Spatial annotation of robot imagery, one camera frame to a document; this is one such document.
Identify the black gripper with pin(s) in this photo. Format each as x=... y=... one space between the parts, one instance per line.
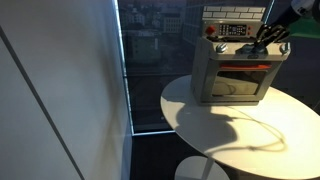
x=286 y=20

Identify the blue grey stove knob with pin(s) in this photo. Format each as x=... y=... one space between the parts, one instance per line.
x=285 y=48
x=221 y=48
x=245 y=50
x=260 y=50

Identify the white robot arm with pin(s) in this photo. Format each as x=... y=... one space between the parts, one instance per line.
x=303 y=6

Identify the red round stove dial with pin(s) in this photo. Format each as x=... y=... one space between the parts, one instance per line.
x=210 y=30

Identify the grey toy stove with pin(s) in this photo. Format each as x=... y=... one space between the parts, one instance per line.
x=206 y=73

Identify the white table leg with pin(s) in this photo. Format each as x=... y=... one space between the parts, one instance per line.
x=208 y=168

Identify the white round table base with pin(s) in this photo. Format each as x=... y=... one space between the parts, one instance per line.
x=186 y=170

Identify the white window frame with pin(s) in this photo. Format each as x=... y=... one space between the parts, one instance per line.
x=124 y=66

